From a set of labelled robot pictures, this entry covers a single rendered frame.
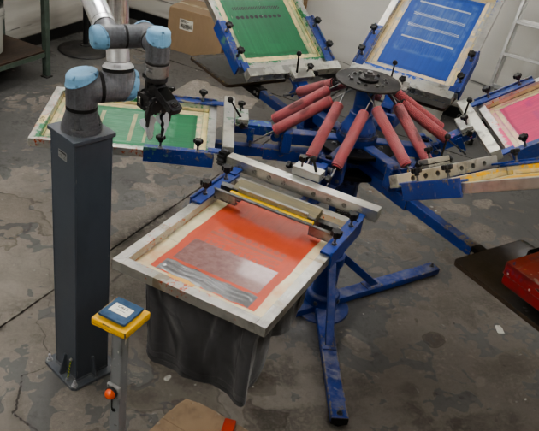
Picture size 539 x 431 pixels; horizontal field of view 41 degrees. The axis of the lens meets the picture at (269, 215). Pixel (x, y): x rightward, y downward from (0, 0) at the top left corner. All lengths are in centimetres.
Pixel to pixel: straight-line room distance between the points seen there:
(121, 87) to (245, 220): 68
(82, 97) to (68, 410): 137
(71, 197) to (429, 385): 194
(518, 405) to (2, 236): 289
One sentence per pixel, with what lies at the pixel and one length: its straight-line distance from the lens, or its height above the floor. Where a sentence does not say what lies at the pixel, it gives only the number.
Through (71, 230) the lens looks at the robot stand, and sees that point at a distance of 296.
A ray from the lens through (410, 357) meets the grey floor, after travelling 384.
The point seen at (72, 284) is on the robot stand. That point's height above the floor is 54.
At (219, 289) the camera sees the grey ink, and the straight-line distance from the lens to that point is 242.
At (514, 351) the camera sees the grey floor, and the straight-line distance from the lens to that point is 413.
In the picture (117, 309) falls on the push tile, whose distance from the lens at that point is 230.
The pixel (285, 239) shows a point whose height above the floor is 96.
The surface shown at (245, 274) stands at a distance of 251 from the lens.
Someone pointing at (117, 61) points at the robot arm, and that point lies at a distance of 275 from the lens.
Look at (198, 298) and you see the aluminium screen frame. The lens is 233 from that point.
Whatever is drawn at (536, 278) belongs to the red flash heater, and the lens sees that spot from 261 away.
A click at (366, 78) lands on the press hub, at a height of 132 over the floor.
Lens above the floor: 242
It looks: 31 degrees down
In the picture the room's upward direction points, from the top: 9 degrees clockwise
